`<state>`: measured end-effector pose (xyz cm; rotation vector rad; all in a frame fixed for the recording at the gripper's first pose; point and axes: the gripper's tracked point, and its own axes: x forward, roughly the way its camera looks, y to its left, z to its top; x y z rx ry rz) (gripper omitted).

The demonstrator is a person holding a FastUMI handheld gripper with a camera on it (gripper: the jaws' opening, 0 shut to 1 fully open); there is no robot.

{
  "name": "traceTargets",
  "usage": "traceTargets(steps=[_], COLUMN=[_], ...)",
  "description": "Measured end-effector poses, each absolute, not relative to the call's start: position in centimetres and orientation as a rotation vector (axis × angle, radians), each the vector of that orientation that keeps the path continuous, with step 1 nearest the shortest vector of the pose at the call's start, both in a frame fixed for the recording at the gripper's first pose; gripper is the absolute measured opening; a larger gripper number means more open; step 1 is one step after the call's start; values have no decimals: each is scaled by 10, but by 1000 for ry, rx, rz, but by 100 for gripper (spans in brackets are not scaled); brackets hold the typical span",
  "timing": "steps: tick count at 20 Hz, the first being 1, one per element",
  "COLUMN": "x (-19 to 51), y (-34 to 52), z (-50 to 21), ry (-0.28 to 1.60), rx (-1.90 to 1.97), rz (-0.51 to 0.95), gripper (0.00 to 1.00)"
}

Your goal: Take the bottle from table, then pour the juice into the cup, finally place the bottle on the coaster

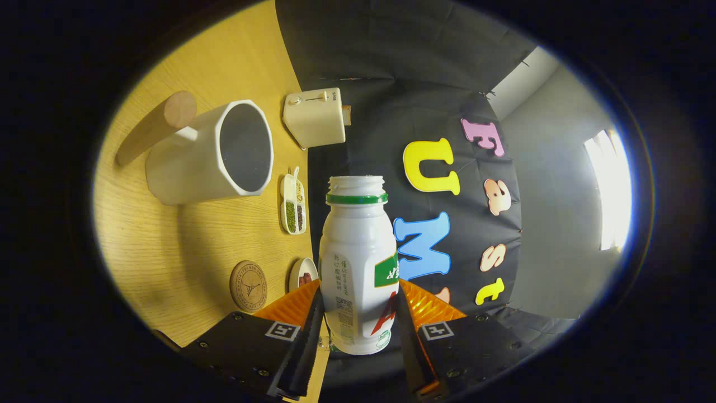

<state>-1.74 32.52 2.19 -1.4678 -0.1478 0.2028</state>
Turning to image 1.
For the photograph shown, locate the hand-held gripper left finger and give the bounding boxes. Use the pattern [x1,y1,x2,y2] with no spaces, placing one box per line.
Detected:
[182,279,326,399]

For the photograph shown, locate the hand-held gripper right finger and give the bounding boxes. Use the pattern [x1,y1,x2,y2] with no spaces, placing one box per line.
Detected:
[396,278,535,399]

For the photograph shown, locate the round wooden coaster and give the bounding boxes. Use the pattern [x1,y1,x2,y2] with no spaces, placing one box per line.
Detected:
[229,260,268,312]

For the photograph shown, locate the white juice bottle green label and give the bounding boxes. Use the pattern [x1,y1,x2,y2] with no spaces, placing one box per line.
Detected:
[319,175,400,355]

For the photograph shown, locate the white cup with wooden handle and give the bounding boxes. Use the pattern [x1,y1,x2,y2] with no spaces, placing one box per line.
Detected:
[116,91,275,206]

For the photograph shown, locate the white round plate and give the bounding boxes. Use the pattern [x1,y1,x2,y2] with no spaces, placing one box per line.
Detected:
[289,257,319,293]

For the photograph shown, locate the white divided dish with beans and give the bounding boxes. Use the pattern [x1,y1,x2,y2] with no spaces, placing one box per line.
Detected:
[280,166,307,235]

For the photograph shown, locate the wooden table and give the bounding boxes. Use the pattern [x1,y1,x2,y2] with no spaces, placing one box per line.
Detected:
[92,0,331,402]

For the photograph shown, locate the cream toaster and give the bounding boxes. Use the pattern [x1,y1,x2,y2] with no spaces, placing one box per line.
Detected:
[282,88,346,150]

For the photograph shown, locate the black backdrop cloth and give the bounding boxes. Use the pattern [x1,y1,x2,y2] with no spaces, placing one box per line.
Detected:
[274,0,577,392]

